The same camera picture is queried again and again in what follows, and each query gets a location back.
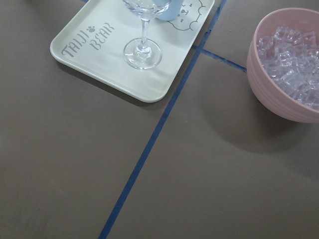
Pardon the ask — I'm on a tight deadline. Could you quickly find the clear wine glass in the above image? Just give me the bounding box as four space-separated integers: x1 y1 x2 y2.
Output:
123 0 171 70

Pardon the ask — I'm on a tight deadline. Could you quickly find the pink bowl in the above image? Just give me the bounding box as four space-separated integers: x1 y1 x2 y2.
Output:
247 7 319 123

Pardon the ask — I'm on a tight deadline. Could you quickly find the cream bear tray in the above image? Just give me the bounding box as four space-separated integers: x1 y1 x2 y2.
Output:
50 0 214 103

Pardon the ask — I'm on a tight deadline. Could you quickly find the pile of clear ice cubes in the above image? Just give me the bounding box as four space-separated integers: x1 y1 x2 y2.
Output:
256 26 319 110

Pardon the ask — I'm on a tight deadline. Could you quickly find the blue cup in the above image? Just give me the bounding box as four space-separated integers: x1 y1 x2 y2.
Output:
153 0 183 21

